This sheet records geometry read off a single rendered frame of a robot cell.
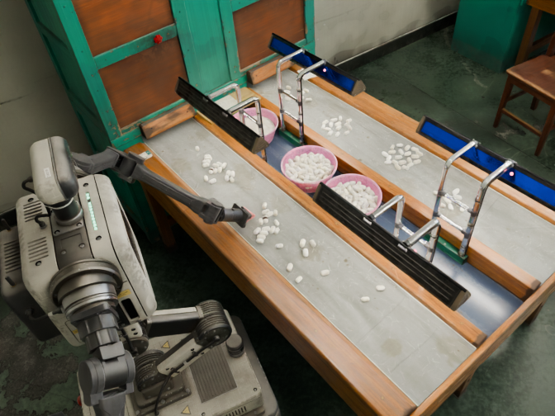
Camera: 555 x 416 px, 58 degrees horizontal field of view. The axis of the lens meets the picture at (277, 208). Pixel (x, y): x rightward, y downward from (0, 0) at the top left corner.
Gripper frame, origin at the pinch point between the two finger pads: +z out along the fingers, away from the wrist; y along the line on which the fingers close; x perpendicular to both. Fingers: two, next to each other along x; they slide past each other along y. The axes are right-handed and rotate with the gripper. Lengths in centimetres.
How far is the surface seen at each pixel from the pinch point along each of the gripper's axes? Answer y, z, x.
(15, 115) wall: 161, -39, 36
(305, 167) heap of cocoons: 8.8, 30.7, -22.7
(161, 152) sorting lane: 68, -5, 6
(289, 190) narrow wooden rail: 0.7, 16.0, -14.0
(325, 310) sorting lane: -55, -5, 6
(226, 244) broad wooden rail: -5.9, -14.5, 10.8
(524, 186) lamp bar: -79, 30, -65
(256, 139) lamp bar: 4.4, -14.0, -32.7
